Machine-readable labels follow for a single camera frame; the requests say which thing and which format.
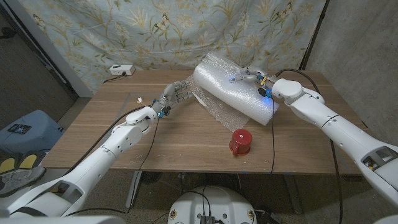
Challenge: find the red mug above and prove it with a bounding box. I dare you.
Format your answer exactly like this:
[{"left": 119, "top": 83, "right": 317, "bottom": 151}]
[{"left": 229, "top": 128, "right": 253, "bottom": 156}]

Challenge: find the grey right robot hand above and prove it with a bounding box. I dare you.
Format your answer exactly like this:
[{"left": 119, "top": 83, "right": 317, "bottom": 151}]
[{"left": 229, "top": 65, "right": 277, "bottom": 97}]

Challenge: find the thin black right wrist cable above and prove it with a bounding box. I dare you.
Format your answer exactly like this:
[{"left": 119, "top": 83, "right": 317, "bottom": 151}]
[{"left": 269, "top": 96, "right": 276, "bottom": 174}]

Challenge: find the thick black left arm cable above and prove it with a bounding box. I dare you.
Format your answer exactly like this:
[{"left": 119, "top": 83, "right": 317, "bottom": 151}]
[{"left": 63, "top": 105, "right": 147, "bottom": 177}]

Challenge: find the yellow and black shoe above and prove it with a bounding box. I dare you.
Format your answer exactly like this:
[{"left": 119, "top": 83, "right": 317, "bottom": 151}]
[{"left": 0, "top": 154, "right": 43, "bottom": 175}]

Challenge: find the black torso cable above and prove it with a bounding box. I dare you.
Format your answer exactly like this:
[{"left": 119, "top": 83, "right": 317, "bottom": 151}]
[{"left": 185, "top": 185, "right": 213, "bottom": 217}]

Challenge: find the white table leg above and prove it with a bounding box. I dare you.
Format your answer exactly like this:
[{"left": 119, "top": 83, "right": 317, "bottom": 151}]
[{"left": 125, "top": 170, "right": 143, "bottom": 208}]

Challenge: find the clear bubble wrap roll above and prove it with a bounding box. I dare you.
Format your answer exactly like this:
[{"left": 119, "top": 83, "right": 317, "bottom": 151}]
[{"left": 186, "top": 51, "right": 280, "bottom": 133}]

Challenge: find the grey table leg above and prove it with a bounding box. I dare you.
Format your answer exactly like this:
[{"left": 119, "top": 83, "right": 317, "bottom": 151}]
[{"left": 282, "top": 174, "right": 363, "bottom": 215}]

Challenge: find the grey sneaker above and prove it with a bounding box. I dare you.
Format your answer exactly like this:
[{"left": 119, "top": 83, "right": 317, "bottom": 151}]
[{"left": 0, "top": 165, "right": 47, "bottom": 198}]

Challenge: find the black backdrop pole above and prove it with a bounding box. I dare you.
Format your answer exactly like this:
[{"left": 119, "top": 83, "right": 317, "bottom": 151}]
[{"left": 298, "top": 0, "right": 330, "bottom": 71}]

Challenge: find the black outlet power cord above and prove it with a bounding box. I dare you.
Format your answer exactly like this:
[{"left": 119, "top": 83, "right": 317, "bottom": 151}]
[{"left": 103, "top": 72, "right": 127, "bottom": 84}]

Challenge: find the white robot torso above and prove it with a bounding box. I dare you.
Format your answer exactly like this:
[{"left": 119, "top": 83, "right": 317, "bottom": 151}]
[{"left": 167, "top": 185, "right": 258, "bottom": 224}]

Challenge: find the pale grey backdrop pole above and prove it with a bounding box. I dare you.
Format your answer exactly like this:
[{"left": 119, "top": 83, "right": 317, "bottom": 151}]
[{"left": 4, "top": 0, "right": 94, "bottom": 98}]

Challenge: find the thin black left wrist cable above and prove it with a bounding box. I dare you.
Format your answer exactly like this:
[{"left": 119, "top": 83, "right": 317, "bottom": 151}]
[{"left": 63, "top": 117, "right": 160, "bottom": 218}]

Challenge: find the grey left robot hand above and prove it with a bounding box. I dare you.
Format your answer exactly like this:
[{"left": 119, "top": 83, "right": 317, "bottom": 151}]
[{"left": 151, "top": 80, "right": 193, "bottom": 119}]

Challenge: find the white robot chest rim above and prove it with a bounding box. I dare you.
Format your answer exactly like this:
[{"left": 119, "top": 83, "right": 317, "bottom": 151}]
[{"left": 0, "top": 215, "right": 127, "bottom": 224}]

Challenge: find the black flat device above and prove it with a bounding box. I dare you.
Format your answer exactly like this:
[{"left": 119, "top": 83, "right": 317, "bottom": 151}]
[{"left": 7, "top": 123, "right": 32, "bottom": 135}]

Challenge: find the floral printed backdrop cloth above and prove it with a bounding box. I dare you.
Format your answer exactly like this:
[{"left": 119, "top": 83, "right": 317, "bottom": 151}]
[{"left": 17, "top": 0, "right": 327, "bottom": 94}]

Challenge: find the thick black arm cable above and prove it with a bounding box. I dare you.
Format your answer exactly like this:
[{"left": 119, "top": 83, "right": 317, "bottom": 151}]
[
  {"left": 63, "top": 105, "right": 147, "bottom": 177},
  {"left": 275, "top": 68, "right": 343, "bottom": 224}
]

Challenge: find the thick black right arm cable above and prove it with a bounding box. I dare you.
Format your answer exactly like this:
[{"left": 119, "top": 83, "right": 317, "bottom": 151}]
[{"left": 275, "top": 68, "right": 343, "bottom": 224}]

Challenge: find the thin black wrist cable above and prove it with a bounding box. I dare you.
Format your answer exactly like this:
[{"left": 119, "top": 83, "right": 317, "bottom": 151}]
[
  {"left": 63, "top": 117, "right": 160, "bottom": 218},
  {"left": 269, "top": 96, "right": 276, "bottom": 174}
]

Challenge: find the white power outlet box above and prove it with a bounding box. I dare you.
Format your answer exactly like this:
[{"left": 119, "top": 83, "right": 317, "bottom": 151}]
[{"left": 109, "top": 64, "right": 136, "bottom": 77}]

